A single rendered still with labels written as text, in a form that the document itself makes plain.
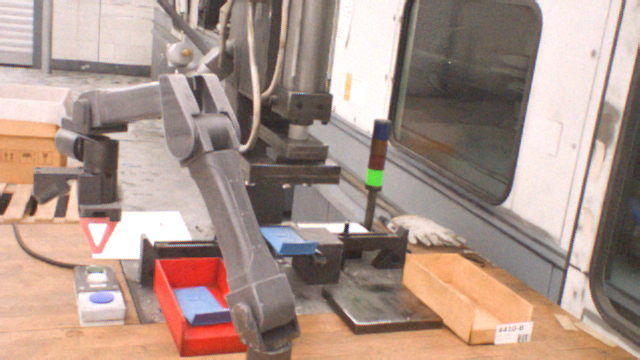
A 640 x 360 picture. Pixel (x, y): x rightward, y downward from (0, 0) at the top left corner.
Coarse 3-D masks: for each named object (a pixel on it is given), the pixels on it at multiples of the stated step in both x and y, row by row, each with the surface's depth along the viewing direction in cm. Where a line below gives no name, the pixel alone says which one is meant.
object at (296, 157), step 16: (272, 128) 147; (288, 128) 155; (304, 128) 139; (272, 144) 142; (288, 144) 134; (304, 144) 136; (320, 144) 137; (240, 160) 139; (256, 160) 137; (272, 160) 138; (288, 160) 138; (304, 160) 139; (320, 160) 141; (256, 176) 135; (272, 176) 136; (288, 176) 137; (304, 176) 138; (320, 176) 139; (336, 176) 140
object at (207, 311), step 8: (192, 288) 135; (200, 288) 136; (176, 296) 131; (184, 296) 131; (192, 296) 132; (200, 296) 132; (208, 296) 133; (184, 304) 128; (192, 304) 129; (200, 304) 129; (208, 304) 129; (216, 304) 130; (184, 312) 125; (192, 312) 126; (200, 312) 120; (208, 312) 121; (216, 312) 121; (224, 312) 122; (192, 320) 121; (200, 320) 122; (208, 320) 122; (216, 320) 123; (224, 320) 124
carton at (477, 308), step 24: (408, 264) 147; (432, 264) 150; (456, 264) 152; (408, 288) 147; (432, 288) 138; (456, 288) 151; (480, 288) 144; (504, 288) 137; (456, 312) 131; (480, 312) 141; (504, 312) 137; (528, 312) 131; (480, 336) 128; (504, 336) 130; (528, 336) 132
